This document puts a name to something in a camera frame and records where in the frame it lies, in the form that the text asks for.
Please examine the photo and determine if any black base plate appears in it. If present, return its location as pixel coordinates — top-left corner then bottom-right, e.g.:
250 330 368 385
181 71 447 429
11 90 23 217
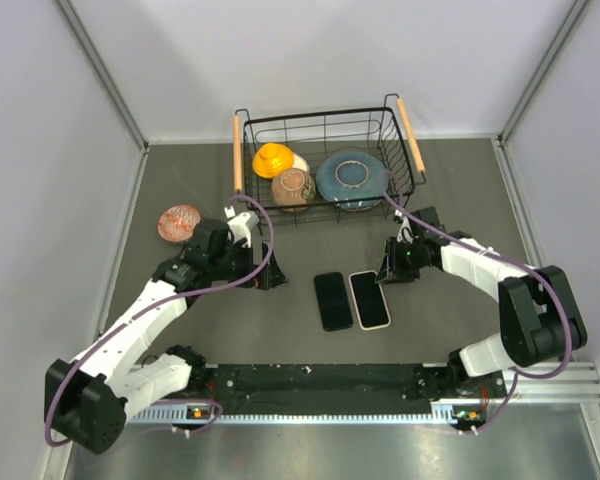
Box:
172 364 482 400

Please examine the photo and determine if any blue smartphone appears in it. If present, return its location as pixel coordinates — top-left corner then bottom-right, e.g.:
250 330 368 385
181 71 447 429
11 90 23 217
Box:
314 272 353 332

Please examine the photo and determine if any purple cable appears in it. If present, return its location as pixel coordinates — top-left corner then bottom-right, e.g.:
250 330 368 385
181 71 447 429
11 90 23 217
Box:
378 170 576 436
44 194 275 447

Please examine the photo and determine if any beige phone case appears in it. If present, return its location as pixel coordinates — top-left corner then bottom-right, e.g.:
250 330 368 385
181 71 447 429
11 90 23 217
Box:
348 269 393 331

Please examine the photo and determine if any slotted cable duct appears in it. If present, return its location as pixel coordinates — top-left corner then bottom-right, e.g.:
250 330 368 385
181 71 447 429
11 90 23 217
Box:
129 403 481 426

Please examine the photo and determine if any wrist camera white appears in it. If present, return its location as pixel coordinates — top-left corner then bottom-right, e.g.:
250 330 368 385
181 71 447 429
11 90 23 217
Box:
394 210 413 244
224 206 259 248

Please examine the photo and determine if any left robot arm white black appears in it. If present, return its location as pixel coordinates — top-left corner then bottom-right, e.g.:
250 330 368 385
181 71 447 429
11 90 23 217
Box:
44 212 285 454

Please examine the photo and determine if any blue ceramic plate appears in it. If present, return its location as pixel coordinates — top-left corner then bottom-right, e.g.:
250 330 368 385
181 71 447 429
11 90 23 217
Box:
315 151 389 211

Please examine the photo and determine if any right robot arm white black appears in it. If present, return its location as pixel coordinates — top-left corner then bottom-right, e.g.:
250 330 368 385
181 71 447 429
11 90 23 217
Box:
376 207 588 396

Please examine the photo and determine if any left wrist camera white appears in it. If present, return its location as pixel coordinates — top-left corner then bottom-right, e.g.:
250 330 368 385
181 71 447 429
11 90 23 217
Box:
224 206 259 248

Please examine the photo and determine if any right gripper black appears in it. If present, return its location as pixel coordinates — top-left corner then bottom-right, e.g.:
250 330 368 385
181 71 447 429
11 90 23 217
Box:
377 236 426 284

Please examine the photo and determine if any red patterned bowl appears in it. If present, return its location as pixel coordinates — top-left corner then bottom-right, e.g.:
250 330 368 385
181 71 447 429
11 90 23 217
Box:
157 204 201 244

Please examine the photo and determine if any black smartphone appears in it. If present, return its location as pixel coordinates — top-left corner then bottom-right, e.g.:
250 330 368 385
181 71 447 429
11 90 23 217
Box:
350 271 390 328

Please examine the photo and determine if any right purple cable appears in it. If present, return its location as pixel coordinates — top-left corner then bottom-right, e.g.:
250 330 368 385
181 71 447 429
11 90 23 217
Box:
378 170 576 436

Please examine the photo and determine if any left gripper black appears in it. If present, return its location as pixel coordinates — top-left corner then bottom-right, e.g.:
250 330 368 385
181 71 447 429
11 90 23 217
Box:
209 238 287 290

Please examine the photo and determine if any white bowl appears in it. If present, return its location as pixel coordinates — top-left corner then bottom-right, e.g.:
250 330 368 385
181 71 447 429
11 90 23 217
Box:
292 154 310 173

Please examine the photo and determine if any black wire dish basket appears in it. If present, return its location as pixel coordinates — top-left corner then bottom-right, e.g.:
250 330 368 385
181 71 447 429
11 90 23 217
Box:
233 93 426 226

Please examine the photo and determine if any yellow bowl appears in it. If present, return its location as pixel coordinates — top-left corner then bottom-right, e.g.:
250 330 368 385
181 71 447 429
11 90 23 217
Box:
252 142 294 179

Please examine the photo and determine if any brown ceramic bowl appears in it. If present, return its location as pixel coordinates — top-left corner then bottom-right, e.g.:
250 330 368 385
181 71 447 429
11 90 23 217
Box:
271 168 316 213

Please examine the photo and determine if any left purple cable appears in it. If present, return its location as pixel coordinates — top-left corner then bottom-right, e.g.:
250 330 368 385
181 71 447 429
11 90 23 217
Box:
44 194 275 447

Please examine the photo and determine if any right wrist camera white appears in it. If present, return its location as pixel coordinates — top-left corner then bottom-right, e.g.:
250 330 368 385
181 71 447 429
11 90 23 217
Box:
394 210 413 244

